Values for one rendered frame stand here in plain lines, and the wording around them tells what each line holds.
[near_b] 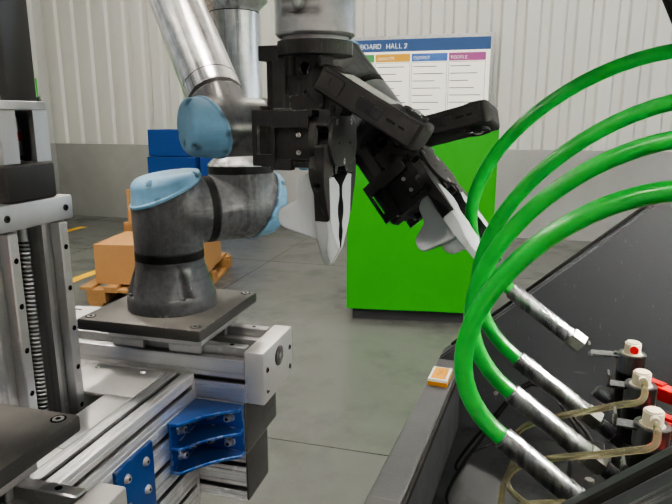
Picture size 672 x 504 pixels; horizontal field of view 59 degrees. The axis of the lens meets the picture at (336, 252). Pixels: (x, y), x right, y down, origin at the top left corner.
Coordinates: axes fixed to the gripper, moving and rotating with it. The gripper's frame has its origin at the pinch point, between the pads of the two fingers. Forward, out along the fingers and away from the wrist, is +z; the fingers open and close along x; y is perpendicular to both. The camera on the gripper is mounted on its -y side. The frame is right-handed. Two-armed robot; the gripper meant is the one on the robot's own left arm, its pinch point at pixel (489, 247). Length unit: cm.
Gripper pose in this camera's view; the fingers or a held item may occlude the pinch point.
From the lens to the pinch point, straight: 67.6
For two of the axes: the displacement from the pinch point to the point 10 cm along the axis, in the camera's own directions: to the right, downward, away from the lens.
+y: -6.9, 6.0, 4.0
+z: 5.0, 8.0, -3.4
